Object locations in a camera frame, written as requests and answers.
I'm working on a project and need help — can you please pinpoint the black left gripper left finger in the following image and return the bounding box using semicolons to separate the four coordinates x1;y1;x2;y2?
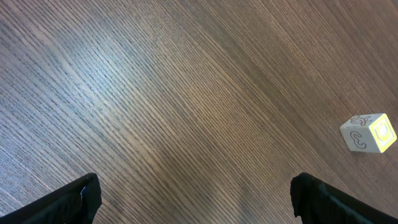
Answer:
1;173;102;223

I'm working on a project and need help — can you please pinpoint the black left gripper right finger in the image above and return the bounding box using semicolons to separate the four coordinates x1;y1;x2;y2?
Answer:
290;172;397;224

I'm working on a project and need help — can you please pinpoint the plain yellowish wooden block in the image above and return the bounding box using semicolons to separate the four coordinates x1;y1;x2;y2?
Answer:
340;113;397;154

